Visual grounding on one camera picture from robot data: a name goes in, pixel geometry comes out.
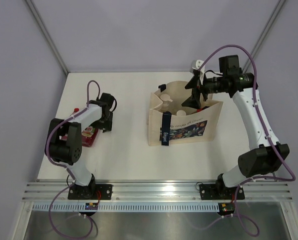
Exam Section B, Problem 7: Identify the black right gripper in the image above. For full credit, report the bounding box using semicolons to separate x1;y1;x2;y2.
182;73;227;110

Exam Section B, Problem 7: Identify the green bottle red cap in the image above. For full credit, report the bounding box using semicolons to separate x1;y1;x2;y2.
196;106;209;113

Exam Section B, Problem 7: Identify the beige pump bottle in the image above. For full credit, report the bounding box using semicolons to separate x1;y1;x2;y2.
160;93;173;110

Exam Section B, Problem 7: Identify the cream canvas tote bag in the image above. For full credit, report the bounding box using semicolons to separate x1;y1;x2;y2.
148;81;223;146

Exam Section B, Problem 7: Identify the magenta dish soap bottle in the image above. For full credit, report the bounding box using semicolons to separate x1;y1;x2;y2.
70;104;101;147

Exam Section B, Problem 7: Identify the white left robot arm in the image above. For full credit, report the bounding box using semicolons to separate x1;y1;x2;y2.
45;93;117;200

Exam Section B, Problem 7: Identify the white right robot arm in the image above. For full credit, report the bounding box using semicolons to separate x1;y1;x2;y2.
182;55;290;199

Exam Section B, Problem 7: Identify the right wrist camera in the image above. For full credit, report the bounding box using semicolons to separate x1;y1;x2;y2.
190;59;205;84

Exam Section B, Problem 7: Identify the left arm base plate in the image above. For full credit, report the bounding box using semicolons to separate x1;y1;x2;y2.
67;183;113;200

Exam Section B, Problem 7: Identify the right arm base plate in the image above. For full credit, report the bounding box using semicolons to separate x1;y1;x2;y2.
199;183;245;200

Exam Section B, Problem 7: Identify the front aluminium mounting rail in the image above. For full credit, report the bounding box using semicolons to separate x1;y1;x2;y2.
21;180;293;202

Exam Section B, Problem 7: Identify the perforated cable duct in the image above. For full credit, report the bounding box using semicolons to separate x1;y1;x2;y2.
32;201;219;213

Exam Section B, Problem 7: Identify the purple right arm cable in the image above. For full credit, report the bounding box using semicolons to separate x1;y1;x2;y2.
191;44;296;237

